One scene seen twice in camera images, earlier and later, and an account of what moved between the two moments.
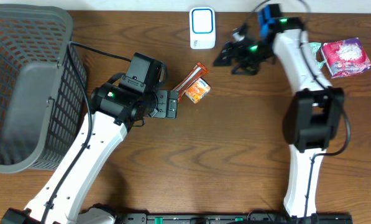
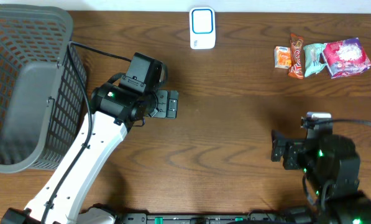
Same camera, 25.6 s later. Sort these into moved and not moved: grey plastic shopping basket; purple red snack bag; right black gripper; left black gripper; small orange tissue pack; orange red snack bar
Moved: small orange tissue pack; right black gripper; orange red snack bar
Not moved: purple red snack bag; grey plastic shopping basket; left black gripper
